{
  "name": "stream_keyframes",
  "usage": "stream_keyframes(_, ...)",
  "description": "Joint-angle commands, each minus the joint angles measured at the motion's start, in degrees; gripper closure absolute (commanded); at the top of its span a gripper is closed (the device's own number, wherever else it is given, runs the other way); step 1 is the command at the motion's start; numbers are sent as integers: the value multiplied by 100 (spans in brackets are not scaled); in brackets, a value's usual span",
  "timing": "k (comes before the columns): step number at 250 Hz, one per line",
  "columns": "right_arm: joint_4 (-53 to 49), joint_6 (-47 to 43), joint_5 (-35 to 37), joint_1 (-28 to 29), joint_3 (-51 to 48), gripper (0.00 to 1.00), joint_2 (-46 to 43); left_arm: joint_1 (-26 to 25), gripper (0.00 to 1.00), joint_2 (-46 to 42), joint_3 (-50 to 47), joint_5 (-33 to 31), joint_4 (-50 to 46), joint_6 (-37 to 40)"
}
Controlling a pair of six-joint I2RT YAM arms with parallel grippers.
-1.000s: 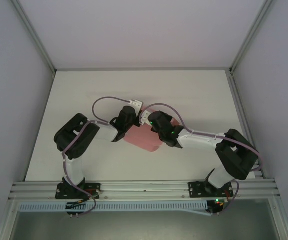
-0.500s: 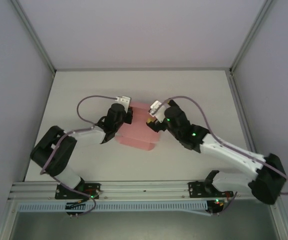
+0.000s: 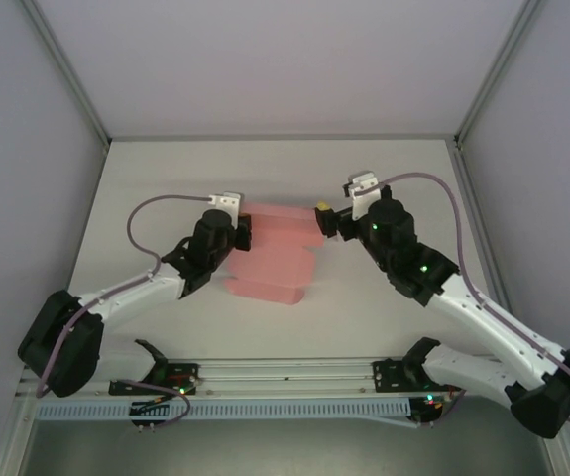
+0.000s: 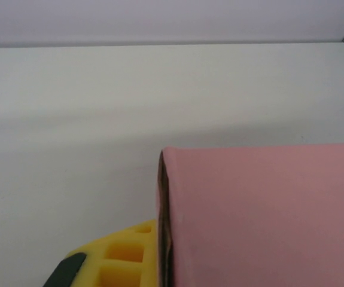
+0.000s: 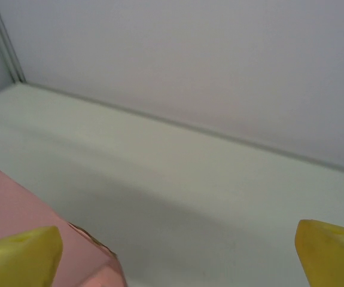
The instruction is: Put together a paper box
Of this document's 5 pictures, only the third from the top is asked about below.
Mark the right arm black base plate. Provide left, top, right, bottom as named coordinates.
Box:
left=372, top=357, right=463, bottom=396

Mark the grey metal sheet panel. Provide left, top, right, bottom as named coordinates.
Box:
left=21, top=419, right=561, bottom=476

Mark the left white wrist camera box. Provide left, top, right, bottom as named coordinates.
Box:
left=208, top=190, right=243, bottom=220

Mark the aluminium table side rail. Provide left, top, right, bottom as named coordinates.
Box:
left=450, top=140, right=512, bottom=311

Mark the aluminium frame post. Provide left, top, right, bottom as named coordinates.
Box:
left=454, top=0, right=547, bottom=149
left=19, top=0, right=113, bottom=149

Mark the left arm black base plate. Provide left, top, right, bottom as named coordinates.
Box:
left=109, top=363, right=201, bottom=397

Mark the aluminium frame crossbar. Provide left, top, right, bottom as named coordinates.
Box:
left=108, top=132, right=459, bottom=143

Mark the pink paper box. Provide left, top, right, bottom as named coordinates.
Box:
left=223, top=200, right=325, bottom=306

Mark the white slotted cable duct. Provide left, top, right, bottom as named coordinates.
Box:
left=36, top=399, right=414, bottom=422

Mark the aluminium mounting rail beam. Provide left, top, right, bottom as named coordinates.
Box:
left=16, top=352, right=518, bottom=398

